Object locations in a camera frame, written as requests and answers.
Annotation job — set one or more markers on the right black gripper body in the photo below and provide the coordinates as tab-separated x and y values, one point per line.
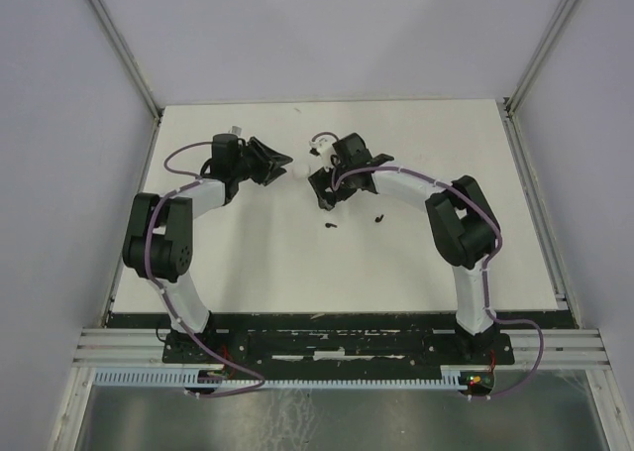
345	187

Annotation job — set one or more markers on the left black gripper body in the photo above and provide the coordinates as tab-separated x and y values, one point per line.
242	168

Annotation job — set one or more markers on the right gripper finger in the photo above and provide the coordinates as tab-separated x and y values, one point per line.
322	182
327	201

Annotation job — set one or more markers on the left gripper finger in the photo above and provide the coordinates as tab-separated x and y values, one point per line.
268	172
265	155

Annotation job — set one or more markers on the white earbud charging case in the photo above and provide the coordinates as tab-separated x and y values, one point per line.
301	170

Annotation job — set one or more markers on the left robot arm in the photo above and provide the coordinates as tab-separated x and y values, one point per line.
158	244

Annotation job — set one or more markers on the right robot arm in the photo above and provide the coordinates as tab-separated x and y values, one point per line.
465	232

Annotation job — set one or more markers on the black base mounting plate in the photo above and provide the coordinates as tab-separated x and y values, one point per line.
254	348

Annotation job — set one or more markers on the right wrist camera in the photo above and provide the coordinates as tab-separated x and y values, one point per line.
322	147

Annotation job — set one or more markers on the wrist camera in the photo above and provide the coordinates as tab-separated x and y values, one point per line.
322	147
236	130

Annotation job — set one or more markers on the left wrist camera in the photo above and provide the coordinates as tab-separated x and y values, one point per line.
236	130

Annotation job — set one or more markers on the left aluminium frame post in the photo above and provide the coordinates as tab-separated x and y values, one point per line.
124	54

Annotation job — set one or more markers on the aluminium frame post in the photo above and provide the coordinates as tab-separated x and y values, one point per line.
124	54
562	16

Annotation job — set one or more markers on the aluminium frame rail front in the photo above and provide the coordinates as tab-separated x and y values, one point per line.
563	349

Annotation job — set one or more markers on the right aluminium frame post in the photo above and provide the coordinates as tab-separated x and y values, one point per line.
562	16

